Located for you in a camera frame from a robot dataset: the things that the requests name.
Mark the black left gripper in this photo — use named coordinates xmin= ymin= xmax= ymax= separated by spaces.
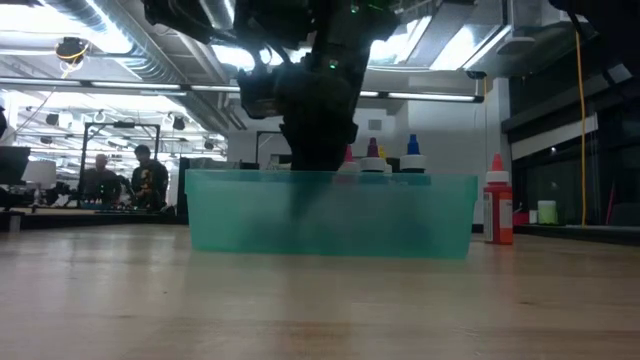
xmin=235 ymin=0 xmax=321 ymax=51

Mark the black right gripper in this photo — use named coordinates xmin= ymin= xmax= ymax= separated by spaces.
xmin=279 ymin=55 xmax=362 ymax=219

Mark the pink-capped red food coloring bottle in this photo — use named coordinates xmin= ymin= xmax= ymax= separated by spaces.
xmin=342 ymin=144 xmax=362 ymax=174

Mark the purple-capped food coloring bottle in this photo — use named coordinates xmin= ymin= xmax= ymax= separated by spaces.
xmin=359 ymin=137 xmax=387 ymax=174

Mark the blue food coloring bottle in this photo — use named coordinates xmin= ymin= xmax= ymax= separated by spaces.
xmin=398 ymin=133 xmax=427 ymax=174

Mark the orange-red food coloring bottle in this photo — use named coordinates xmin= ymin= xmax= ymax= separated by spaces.
xmin=482 ymin=153 xmax=515 ymax=246

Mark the translucent green plastic bin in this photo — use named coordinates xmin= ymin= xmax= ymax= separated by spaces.
xmin=183 ymin=168 xmax=480 ymax=260

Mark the suspended linear light bar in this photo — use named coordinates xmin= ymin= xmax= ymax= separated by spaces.
xmin=0 ymin=75 xmax=486 ymax=105

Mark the black upright box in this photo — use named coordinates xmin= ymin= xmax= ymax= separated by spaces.
xmin=177 ymin=156 xmax=192 ymax=225

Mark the person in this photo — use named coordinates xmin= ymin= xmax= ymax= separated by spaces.
xmin=79 ymin=152 xmax=124 ymax=207
xmin=130 ymin=143 xmax=171 ymax=211

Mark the pale green jar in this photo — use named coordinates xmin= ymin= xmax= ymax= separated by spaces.
xmin=537 ymin=199 xmax=559 ymax=226

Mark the white ceiling box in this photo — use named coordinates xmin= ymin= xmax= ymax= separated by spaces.
xmin=509 ymin=0 xmax=559 ymax=27

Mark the white lampshade table lamp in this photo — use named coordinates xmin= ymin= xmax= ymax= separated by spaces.
xmin=22 ymin=159 xmax=58 ymax=185

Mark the black monitor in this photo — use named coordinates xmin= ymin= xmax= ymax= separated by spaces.
xmin=0 ymin=145 xmax=32 ymax=186

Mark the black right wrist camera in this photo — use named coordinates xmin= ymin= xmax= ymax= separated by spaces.
xmin=238 ymin=74 xmax=282 ymax=120

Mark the black ceiling cable reel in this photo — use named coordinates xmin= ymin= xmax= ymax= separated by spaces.
xmin=53 ymin=35 xmax=92 ymax=66

